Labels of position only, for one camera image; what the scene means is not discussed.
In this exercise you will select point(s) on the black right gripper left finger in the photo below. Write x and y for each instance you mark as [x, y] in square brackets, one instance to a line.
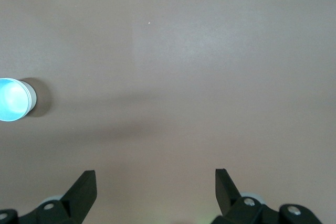
[68, 208]

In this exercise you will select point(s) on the blue bowl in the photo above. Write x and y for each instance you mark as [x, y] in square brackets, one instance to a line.
[11, 100]

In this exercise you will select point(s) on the white bowl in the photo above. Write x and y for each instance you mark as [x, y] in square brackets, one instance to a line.
[33, 98]

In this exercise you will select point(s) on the brown table mat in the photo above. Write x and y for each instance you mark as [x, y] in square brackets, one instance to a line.
[183, 77]

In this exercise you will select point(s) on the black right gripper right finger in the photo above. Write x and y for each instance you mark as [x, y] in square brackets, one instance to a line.
[236, 213]

